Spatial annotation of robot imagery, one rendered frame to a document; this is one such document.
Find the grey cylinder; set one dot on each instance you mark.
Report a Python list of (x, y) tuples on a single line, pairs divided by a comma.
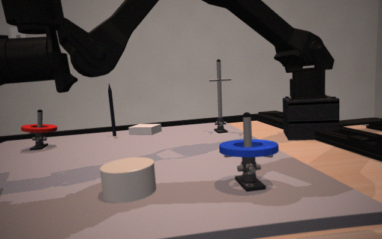
[(128, 180)]

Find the grey post with black foot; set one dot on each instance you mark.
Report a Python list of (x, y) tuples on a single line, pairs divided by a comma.
[(248, 180)]

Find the red ring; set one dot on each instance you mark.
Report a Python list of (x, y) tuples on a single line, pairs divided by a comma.
[(31, 128)]

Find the blue ring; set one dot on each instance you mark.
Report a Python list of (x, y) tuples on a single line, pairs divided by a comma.
[(260, 148)]

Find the grey post with crossbar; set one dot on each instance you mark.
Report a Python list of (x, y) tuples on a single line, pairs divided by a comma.
[(220, 122)]

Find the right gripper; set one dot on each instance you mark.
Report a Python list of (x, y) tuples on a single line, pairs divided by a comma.
[(6, 75)]

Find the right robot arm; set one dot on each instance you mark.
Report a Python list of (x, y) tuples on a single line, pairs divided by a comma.
[(97, 52)]

